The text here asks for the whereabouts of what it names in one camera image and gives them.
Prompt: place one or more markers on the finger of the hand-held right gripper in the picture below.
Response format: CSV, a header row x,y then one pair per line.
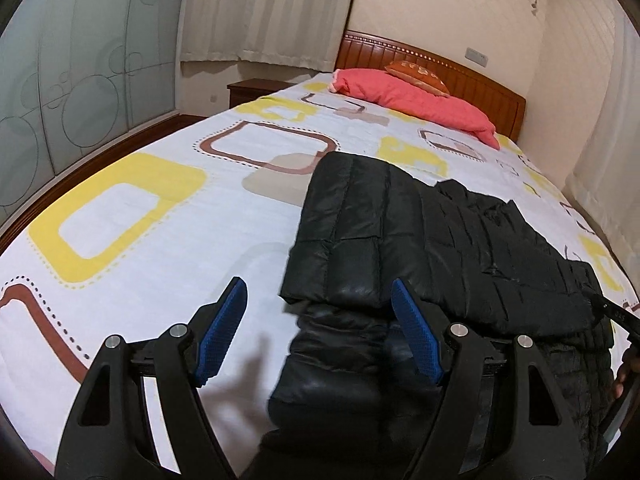
x,y
615,312

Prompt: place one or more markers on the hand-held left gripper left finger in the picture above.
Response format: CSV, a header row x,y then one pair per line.
x,y
225,317

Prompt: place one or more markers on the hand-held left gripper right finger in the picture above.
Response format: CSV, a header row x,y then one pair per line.
x,y
412,325

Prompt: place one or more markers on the black puffer jacket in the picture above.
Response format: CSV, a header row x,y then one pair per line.
x,y
400,220

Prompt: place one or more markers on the person's right hand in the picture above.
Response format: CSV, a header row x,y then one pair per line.
x,y
622,375

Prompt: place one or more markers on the bed with patterned sheet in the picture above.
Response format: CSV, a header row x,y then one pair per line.
x,y
150,270

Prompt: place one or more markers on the cream side curtain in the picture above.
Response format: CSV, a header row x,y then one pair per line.
x,y
607,125

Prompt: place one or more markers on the pink pillow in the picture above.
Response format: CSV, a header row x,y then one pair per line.
x,y
415,97

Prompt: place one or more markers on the wooden nightstand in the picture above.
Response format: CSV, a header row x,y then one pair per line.
x,y
252,90

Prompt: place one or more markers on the wooden headboard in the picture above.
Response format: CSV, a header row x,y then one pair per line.
x,y
480,85

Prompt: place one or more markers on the orange cushion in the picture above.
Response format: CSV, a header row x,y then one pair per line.
x,y
420,75

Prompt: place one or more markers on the frosted glass wardrobe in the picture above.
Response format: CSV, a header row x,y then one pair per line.
x,y
85,70

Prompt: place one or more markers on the white window curtain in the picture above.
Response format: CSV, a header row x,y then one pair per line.
x,y
270,10

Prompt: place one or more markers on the wooden bed frame rail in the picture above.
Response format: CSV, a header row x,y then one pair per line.
x,y
100,160

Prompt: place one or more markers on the white wall switch panel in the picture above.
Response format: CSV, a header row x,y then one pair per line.
x,y
476,56

